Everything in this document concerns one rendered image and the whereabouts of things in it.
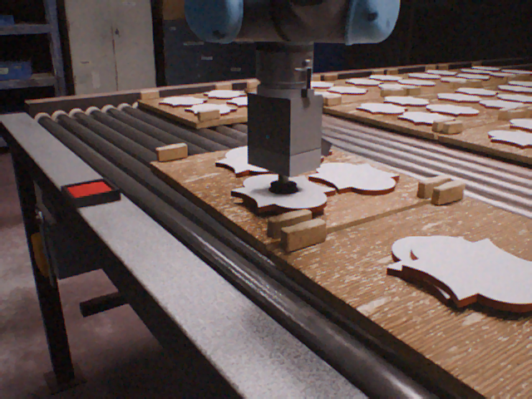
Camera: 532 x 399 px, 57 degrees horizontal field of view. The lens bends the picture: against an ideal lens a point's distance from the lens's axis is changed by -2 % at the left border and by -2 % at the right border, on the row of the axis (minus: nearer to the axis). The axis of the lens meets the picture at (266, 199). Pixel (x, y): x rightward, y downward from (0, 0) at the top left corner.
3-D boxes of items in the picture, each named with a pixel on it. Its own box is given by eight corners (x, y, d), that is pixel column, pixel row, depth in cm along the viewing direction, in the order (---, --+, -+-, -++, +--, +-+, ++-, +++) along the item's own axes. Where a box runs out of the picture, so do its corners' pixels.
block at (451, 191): (439, 207, 71) (441, 189, 70) (429, 203, 73) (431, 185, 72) (465, 199, 74) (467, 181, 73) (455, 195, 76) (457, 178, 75)
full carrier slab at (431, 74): (466, 91, 184) (467, 80, 182) (383, 79, 215) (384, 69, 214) (514, 85, 203) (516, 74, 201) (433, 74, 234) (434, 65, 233)
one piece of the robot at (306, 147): (351, 64, 68) (345, 177, 74) (302, 59, 74) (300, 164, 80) (291, 71, 60) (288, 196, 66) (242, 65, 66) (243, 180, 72)
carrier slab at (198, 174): (266, 256, 61) (266, 244, 60) (150, 169, 93) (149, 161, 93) (455, 201, 78) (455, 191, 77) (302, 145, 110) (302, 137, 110)
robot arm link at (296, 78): (283, 47, 70) (328, 51, 65) (283, 80, 72) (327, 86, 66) (243, 50, 65) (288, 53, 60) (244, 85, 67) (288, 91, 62)
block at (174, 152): (159, 163, 92) (157, 149, 91) (155, 160, 93) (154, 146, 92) (188, 158, 95) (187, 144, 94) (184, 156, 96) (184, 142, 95)
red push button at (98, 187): (77, 206, 77) (76, 198, 77) (67, 195, 82) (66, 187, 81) (115, 199, 80) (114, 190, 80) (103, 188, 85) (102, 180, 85)
